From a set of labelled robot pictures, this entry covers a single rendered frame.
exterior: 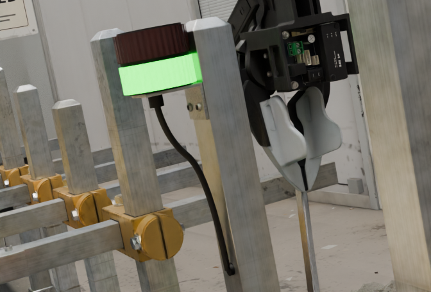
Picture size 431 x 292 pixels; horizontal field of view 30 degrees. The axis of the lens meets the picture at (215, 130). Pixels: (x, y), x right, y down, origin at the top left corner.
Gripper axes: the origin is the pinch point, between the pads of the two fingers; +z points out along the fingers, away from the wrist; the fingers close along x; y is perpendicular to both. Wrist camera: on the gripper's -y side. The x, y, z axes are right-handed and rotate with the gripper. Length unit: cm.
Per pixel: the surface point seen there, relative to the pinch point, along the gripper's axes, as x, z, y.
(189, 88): -9.8, -10.1, 2.0
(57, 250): -17.8, 6.0, -25.1
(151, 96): -14.1, -10.3, 4.1
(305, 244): -1.4, 5.8, 1.5
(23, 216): -16, 6, -50
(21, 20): 28, -32, -224
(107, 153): 12, 6, -100
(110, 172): 5, 6, -75
